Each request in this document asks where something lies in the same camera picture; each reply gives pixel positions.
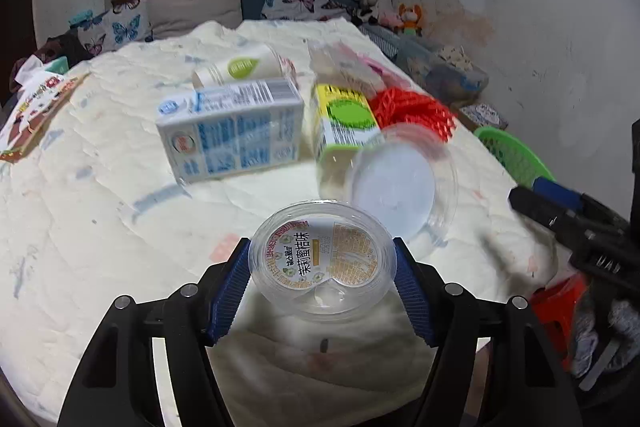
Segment clear plastic storage bin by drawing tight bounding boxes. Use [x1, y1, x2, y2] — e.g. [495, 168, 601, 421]
[396, 36, 489, 105]

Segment blue white milk carton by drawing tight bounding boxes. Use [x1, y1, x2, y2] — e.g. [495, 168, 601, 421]
[156, 78, 304, 183]

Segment orange fox plush toy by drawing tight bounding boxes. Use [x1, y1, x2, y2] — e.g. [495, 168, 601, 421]
[398, 3, 423, 37]

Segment grey plain pillow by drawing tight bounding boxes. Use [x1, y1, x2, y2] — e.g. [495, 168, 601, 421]
[146, 0, 243, 39]

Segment cartoon tissue pack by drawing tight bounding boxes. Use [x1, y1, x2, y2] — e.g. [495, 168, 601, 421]
[1, 55, 90, 161]

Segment red foam fruit net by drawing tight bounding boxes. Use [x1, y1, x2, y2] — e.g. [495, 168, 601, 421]
[369, 88, 456, 143]

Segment dark clothes pile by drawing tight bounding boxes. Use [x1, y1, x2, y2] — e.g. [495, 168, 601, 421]
[9, 34, 93, 93]

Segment green plastic mesh trash basket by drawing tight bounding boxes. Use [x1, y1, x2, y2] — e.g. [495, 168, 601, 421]
[474, 126, 554, 187]

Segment white paper cup green logo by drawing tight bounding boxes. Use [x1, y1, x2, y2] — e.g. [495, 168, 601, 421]
[192, 43, 290, 89]

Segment butterfly pillow left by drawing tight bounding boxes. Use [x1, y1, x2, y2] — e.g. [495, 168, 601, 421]
[70, 0, 154, 57]

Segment cow plush toy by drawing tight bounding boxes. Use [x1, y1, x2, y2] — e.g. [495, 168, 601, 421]
[350, 0, 395, 27]

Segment pink pig plush toy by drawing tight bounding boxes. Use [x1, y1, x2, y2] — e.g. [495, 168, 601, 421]
[378, 10, 404, 34]

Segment brown cardboard box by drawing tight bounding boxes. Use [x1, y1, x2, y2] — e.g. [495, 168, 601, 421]
[450, 101, 509, 132]

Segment butterfly pillow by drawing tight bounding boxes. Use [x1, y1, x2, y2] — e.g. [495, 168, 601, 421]
[70, 0, 154, 57]
[260, 0, 354, 22]

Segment red plastic stool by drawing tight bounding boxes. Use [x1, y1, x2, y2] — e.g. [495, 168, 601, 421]
[529, 273, 587, 369]

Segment pink snack wrapper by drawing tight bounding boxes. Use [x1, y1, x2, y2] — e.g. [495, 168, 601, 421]
[308, 42, 416, 100]

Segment clear plastic lid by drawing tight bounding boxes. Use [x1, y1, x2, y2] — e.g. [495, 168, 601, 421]
[314, 120, 458, 245]

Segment butterfly pillow right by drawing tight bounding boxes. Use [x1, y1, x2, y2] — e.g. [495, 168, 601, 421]
[260, 0, 354, 22]

